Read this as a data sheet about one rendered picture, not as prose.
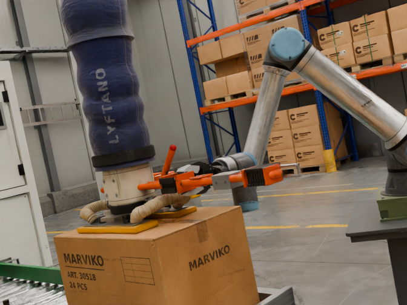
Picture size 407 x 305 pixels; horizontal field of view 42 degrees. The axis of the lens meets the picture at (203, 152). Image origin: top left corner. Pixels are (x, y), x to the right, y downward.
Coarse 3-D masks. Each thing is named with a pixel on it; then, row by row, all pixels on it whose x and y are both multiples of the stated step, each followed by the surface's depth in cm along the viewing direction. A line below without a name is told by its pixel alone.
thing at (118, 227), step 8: (104, 216) 186; (128, 216) 176; (88, 224) 190; (96, 224) 187; (104, 224) 183; (112, 224) 180; (120, 224) 176; (128, 224) 173; (136, 224) 170; (144, 224) 170; (152, 224) 172; (80, 232) 189; (88, 232) 185; (96, 232) 182; (104, 232) 179; (112, 232) 176; (120, 232) 173; (128, 232) 169; (136, 232) 167
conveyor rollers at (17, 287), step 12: (0, 288) 308; (12, 288) 297; (24, 288) 292; (36, 288) 287; (48, 288) 282; (60, 288) 277; (0, 300) 280; (12, 300) 276; (24, 300) 271; (36, 300) 266; (48, 300) 261; (60, 300) 256
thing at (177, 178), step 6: (174, 174) 175; (180, 174) 167; (186, 174) 168; (192, 174) 170; (162, 180) 169; (168, 180) 167; (174, 180) 166; (162, 186) 170; (168, 186) 168; (174, 186) 166; (180, 186) 166; (186, 186) 168; (162, 192) 170; (168, 192) 168; (174, 192) 166; (180, 192) 166
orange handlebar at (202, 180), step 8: (200, 176) 162; (208, 176) 163; (232, 176) 151; (240, 176) 149; (272, 176) 142; (280, 176) 144; (144, 184) 179; (152, 184) 176; (184, 184) 165; (192, 184) 162; (200, 184) 160; (208, 184) 158
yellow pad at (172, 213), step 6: (174, 210) 184; (180, 210) 184; (186, 210) 184; (192, 210) 186; (150, 216) 190; (156, 216) 188; (162, 216) 186; (168, 216) 184; (174, 216) 182; (180, 216) 182
